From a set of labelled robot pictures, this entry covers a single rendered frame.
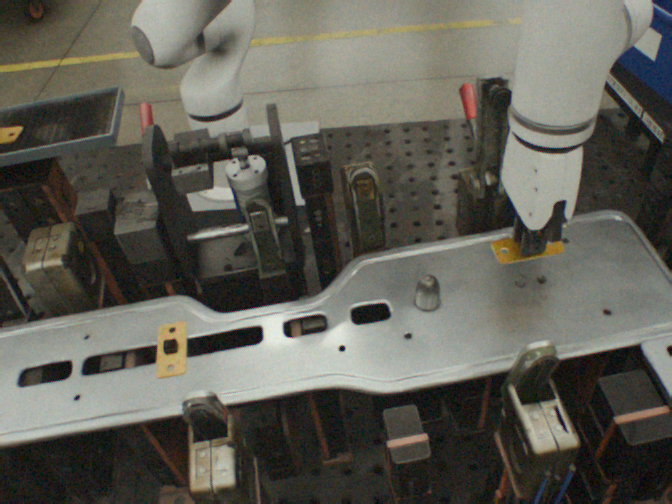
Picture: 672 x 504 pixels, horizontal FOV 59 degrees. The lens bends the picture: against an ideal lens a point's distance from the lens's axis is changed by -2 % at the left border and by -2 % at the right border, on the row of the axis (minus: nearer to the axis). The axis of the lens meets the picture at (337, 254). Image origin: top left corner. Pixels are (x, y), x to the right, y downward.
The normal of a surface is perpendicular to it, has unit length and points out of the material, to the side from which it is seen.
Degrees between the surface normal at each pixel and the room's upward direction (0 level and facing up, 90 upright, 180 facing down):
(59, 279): 90
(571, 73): 90
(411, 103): 0
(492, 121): 81
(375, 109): 0
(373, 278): 0
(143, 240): 90
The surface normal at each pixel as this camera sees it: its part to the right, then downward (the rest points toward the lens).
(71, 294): 0.15, 0.71
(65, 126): -0.11, -0.68
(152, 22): -0.46, 0.40
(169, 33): -0.32, 0.58
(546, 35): -0.67, 0.59
